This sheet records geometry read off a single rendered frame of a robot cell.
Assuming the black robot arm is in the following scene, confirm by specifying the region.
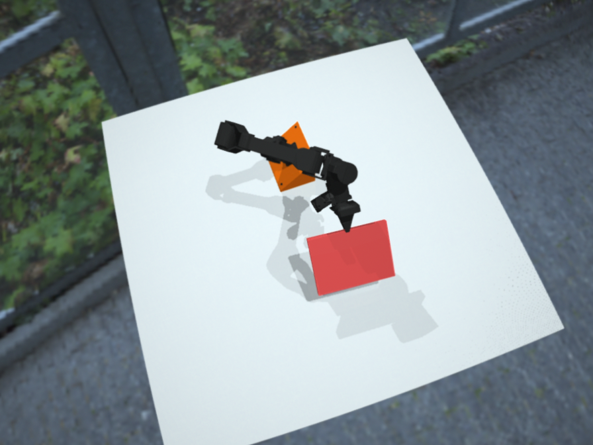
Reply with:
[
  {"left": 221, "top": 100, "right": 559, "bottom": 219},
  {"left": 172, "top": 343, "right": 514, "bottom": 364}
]
[{"left": 214, "top": 120, "right": 358, "bottom": 213}]

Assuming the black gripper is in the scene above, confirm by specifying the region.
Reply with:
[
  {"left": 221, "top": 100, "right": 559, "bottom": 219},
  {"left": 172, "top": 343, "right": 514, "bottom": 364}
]
[{"left": 326, "top": 181, "right": 361, "bottom": 232}]

